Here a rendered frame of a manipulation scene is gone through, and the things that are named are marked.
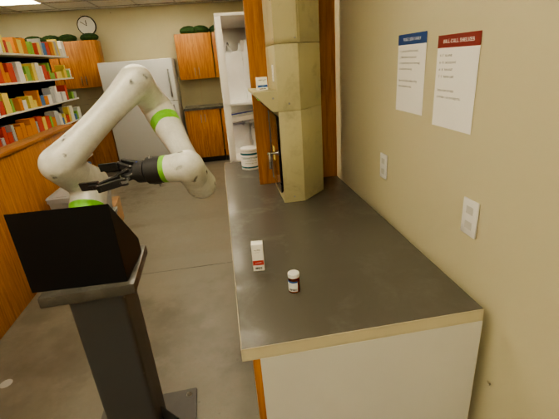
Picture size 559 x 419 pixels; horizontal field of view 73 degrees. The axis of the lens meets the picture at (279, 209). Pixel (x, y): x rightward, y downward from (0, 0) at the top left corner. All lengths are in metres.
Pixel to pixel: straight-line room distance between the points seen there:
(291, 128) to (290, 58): 0.32
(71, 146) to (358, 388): 1.21
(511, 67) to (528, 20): 0.11
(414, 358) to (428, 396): 0.17
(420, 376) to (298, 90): 1.30
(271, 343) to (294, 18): 1.40
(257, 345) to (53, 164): 0.90
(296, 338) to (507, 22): 0.95
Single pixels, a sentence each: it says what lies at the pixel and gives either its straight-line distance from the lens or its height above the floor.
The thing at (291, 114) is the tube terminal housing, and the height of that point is 1.39.
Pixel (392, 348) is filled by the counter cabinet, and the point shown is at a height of 0.86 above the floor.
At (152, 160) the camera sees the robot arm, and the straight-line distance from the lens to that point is 1.32.
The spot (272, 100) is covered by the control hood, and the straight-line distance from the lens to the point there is 1.86.
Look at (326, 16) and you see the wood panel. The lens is 2.30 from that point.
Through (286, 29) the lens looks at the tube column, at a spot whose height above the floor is 1.77.
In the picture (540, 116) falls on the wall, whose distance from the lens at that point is 1.05.
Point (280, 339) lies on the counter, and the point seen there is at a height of 0.94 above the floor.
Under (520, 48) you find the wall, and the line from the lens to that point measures 1.11.
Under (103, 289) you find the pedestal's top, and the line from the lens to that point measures 1.49.
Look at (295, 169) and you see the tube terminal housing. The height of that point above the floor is 1.12.
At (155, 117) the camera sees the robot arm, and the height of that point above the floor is 1.47.
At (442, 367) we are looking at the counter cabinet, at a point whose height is 0.75.
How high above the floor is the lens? 1.64
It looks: 22 degrees down
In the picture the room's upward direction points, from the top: 4 degrees counter-clockwise
